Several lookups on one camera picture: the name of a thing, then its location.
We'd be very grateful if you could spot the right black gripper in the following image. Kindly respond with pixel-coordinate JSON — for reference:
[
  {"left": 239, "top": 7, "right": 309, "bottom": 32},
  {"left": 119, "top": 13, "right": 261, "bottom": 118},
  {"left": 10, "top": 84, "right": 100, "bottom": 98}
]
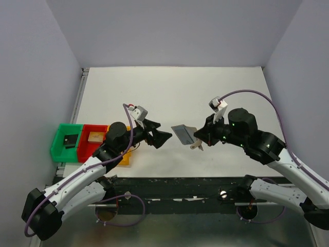
[{"left": 194, "top": 112, "right": 247, "bottom": 147}]

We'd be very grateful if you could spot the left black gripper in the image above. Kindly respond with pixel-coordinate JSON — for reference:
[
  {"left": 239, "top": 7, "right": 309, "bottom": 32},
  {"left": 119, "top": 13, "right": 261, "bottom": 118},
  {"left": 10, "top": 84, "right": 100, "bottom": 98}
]
[{"left": 118, "top": 118, "right": 173, "bottom": 153}]

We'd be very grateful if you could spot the beige card holder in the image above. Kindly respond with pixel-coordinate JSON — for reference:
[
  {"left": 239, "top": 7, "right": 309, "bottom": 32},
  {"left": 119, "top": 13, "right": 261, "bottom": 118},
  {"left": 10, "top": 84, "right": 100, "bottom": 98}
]
[{"left": 171, "top": 125, "right": 204, "bottom": 151}]

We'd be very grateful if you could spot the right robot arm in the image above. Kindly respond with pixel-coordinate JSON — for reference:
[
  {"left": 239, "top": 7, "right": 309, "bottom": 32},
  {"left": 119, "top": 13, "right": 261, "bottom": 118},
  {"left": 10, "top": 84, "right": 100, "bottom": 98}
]
[{"left": 194, "top": 108, "right": 328, "bottom": 230}]

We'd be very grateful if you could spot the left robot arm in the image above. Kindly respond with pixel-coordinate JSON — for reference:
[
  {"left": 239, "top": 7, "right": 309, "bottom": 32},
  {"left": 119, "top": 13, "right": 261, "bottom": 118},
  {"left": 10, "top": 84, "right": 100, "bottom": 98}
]
[{"left": 22, "top": 119, "right": 172, "bottom": 241}]

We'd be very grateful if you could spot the tan card in red bin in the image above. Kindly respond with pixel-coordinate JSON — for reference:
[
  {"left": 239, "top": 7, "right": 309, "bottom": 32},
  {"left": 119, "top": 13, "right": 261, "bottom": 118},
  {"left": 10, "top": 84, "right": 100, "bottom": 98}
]
[{"left": 87, "top": 131, "right": 104, "bottom": 143}]

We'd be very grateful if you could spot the black card in green bin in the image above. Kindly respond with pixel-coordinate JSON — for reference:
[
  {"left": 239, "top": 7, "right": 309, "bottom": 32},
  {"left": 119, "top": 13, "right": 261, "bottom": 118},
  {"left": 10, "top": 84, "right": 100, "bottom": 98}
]
[{"left": 63, "top": 134, "right": 79, "bottom": 149}]

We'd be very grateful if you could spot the yellow plastic bin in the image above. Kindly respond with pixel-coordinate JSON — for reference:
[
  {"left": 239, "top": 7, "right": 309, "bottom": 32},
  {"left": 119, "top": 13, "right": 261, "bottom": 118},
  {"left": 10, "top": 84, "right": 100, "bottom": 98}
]
[{"left": 111, "top": 122, "right": 132, "bottom": 167}]

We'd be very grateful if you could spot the red plastic bin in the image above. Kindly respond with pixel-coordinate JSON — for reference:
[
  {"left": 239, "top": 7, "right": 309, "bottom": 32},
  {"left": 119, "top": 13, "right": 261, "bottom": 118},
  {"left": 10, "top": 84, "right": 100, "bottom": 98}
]
[{"left": 77, "top": 125, "right": 107, "bottom": 163}]

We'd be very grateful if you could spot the green plastic bin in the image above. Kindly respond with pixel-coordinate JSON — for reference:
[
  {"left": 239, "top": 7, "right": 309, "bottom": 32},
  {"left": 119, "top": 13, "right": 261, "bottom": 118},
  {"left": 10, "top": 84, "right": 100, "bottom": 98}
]
[{"left": 50, "top": 123, "right": 83, "bottom": 163}]

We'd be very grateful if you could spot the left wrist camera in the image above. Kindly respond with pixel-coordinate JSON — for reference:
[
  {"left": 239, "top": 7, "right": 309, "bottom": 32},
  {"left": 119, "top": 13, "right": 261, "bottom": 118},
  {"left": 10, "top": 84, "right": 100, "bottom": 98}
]
[{"left": 128, "top": 104, "right": 148, "bottom": 128}]

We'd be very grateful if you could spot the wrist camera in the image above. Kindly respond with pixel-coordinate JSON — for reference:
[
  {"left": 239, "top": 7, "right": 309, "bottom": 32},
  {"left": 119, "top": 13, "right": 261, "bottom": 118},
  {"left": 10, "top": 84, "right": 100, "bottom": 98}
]
[
  {"left": 128, "top": 104, "right": 148, "bottom": 128},
  {"left": 209, "top": 97, "right": 228, "bottom": 124}
]

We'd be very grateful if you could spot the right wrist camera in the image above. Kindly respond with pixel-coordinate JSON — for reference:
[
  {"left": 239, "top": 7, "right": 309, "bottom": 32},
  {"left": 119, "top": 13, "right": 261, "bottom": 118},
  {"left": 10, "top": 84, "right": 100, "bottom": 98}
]
[{"left": 209, "top": 97, "right": 228, "bottom": 124}]

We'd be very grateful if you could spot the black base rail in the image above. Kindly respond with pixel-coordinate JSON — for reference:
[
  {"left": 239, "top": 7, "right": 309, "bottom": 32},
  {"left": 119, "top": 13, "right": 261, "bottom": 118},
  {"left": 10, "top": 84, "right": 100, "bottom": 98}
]
[{"left": 94, "top": 175, "right": 256, "bottom": 215}]

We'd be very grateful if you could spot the aluminium side rail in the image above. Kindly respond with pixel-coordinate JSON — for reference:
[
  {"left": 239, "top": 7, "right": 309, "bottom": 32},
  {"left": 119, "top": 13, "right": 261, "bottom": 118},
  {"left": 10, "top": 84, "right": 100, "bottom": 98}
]
[{"left": 70, "top": 67, "right": 90, "bottom": 124}]

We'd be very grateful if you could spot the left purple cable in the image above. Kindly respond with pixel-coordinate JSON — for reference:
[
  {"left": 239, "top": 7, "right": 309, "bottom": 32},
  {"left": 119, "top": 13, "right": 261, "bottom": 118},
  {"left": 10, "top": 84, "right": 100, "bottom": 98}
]
[{"left": 24, "top": 103, "right": 146, "bottom": 237}]

